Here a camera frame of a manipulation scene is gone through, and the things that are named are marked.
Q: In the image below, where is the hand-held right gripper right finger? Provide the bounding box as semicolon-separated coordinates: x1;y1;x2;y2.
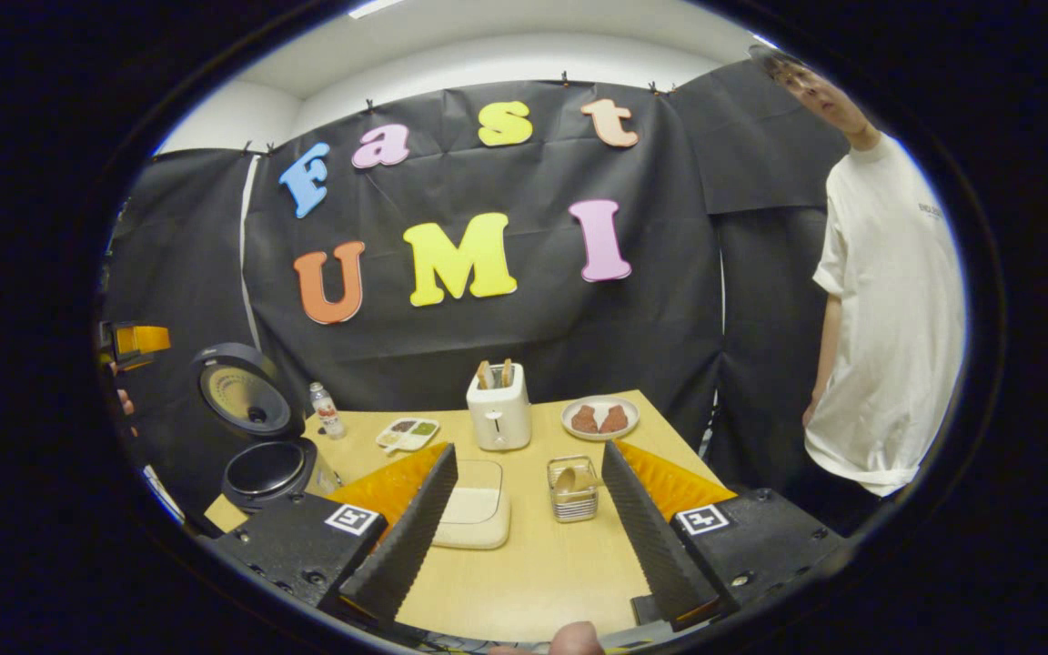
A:
600;440;852;633

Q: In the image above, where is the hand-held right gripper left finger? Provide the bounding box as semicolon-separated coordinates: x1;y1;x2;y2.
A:
206;443;459;629

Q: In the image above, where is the clear box of white rice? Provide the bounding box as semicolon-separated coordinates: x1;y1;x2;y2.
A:
433;459;513;550

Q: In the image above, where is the metal wire chopstick holder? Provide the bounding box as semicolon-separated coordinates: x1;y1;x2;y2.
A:
547;455;601;524

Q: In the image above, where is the wooden spoon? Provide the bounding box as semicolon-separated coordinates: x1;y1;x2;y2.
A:
553;464;607;497

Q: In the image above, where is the dark grey rice cooker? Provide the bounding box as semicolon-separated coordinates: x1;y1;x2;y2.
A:
189;341;345;516

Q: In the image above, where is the white divided dish of beans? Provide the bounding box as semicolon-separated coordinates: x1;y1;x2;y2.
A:
375;417;441;453

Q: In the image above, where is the small clear bottle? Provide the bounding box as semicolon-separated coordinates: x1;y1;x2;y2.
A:
308;381;346;440

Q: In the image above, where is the white round plate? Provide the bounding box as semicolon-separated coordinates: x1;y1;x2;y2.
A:
560;395;641;442

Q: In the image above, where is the white toaster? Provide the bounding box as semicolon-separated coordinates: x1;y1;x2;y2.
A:
466;362;533;452

